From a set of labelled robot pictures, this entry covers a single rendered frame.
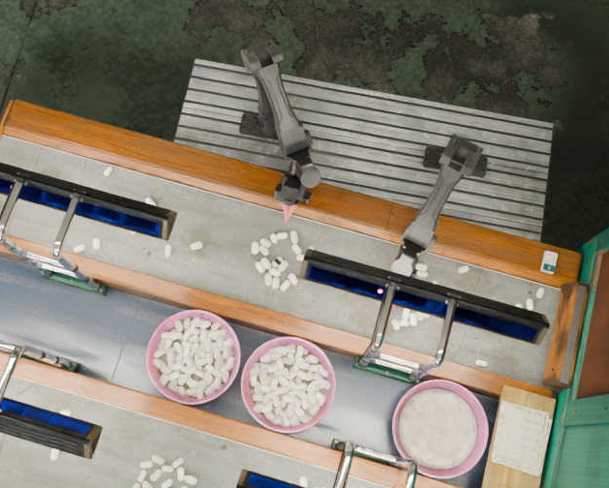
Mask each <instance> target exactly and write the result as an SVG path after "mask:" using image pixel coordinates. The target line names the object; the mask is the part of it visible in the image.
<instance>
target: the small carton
mask: <svg viewBox="0 0 609 488"><path fill-rule="evenodd" d="M557 257H558V254H557V253H553V252H550V251H545V252H544V256H543V261H542V265H541V269H540V271H543V272H547V273H550V274H553V273H554V272H555V267H556V262H557Z"/></svg>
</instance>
